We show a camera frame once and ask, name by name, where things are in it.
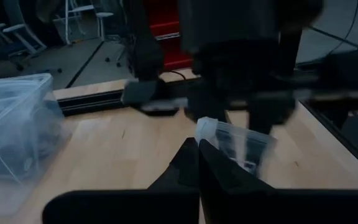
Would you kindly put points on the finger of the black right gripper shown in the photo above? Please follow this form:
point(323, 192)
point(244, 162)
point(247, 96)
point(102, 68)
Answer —
point(269, 119)
point(207, 113)

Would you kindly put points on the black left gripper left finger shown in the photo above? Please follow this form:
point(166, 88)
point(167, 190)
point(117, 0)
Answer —
point(135, 208)

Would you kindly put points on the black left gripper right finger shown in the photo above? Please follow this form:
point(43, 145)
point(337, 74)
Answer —
point(275, 208)

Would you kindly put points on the clear zipper bag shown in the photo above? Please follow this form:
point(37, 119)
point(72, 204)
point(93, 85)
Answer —
point(235, 143)

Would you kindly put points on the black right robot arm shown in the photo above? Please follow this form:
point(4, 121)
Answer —
point(228, 25)

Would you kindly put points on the white step stool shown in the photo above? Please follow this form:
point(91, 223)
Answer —
point(104, 14)

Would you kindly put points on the clear plastic storage bin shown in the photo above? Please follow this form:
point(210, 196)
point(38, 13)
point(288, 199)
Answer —
point(17, 102)

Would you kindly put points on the grey office chair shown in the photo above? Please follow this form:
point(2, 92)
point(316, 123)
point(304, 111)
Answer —
point(20, 28)

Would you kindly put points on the black aluminium table frame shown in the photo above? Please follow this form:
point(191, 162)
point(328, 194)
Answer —
point(89, 101)

